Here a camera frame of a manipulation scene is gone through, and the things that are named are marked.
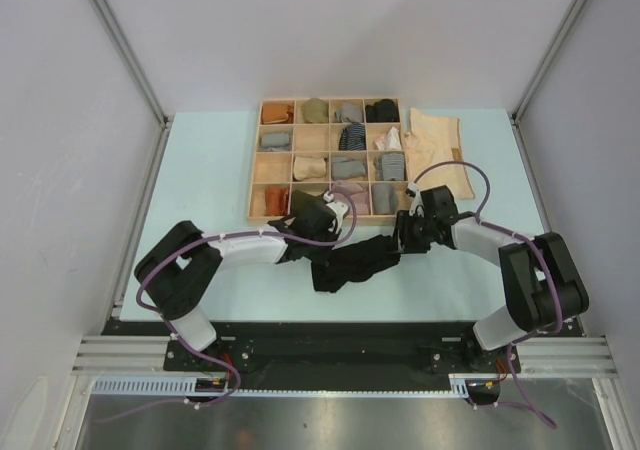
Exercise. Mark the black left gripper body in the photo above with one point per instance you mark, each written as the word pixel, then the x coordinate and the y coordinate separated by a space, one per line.
pixel 317 253

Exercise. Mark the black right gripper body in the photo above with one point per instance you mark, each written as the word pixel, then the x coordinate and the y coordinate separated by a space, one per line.
pixel 414 233

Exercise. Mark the black garment pile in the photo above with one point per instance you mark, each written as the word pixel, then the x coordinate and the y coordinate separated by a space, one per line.
pixel 354 263

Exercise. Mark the orange and cream underwear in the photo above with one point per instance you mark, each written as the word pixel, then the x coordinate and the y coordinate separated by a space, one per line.
pixel 276 200

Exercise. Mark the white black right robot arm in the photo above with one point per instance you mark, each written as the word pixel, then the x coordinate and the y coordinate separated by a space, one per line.
pixel 541 284

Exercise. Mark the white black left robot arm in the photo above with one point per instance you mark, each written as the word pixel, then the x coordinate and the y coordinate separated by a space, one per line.
pixel 175 274

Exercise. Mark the dark green rolled underwear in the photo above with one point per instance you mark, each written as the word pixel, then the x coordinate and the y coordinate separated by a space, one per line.
pixel 299 200

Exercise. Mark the grey rolled underwear bottom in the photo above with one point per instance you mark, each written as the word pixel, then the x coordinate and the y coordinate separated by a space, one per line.
pixel 384 199

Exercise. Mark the grey striped rolled underwear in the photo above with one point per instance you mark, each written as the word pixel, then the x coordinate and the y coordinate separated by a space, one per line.
pixel 390 167

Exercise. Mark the peach underwear flat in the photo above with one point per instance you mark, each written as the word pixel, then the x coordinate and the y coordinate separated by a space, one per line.
pixel 432 140

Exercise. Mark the peach rolled underwear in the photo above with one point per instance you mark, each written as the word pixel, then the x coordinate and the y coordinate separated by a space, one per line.
pixel 305 168

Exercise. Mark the grey rolled underwear middle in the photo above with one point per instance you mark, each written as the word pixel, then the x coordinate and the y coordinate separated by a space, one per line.
pixel 344 168

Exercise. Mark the pink white rolled underwear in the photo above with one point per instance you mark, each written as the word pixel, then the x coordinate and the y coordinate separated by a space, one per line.
pixel 389 141

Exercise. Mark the navy striped rolled underwear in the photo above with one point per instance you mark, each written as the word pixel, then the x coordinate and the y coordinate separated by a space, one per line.
pixel 353 138

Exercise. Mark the black rolled underwear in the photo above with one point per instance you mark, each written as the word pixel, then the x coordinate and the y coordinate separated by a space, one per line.
pixel 382 111

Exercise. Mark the grey rolled underwear left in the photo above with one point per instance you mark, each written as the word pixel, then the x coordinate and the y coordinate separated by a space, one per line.
pixel 275 142

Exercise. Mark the grey rolled underwear top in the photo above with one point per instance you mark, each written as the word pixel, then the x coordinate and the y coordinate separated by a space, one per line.
pixel 348 112

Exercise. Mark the olive rolled underwear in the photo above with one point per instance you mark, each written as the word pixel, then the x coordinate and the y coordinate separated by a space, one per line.
pixel 315 111

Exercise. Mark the orange rolled underwear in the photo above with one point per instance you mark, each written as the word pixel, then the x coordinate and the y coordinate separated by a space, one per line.
pixel 277 113

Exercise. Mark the wooden grid organizer tray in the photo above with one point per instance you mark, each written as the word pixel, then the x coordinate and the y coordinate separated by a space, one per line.
pixel 320 141

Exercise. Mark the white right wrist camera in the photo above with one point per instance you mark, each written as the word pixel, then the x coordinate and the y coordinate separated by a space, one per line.
pixel 416 207

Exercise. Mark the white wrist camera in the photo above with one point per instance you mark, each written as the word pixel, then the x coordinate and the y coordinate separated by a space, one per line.
pixel 338 210
pixel 416 207

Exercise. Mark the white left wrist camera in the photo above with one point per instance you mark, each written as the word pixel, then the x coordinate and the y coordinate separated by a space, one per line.
pixel 338 210

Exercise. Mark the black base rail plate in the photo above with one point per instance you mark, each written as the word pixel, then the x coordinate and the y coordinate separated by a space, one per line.
pixel 341 351

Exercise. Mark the white slotted cable duct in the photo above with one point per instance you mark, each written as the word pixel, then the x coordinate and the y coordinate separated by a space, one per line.
pixel 207 388

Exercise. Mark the aluminium frame profile front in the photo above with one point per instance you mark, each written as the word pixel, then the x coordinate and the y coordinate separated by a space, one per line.
pixel 555 357

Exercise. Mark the aluminium corner post right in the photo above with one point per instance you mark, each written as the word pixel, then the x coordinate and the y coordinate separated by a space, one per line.
pixel 558 41

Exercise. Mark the aluminium corner post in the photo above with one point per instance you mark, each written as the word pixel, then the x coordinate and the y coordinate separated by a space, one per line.
pixel 129 59
pixel 558 41

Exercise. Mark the aluminium corner post left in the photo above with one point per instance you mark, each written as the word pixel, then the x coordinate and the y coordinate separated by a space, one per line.
pixel 129 59

